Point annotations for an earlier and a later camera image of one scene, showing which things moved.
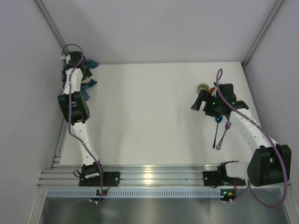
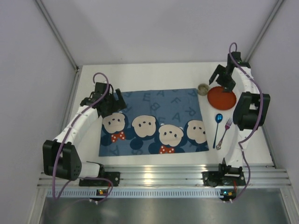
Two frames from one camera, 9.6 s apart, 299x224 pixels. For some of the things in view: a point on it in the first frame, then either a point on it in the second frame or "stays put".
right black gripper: [208, 107] -> [221, 73]
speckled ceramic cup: [202, 86] stays put
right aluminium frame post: [268, 19] stays put
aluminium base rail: [130, 175] stays put
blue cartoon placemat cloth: [85, 85] -> [154, 122]
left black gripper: [86, 73] -> [116, 102]
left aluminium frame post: [50, 22] stays put
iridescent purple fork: [227, 125] stays put
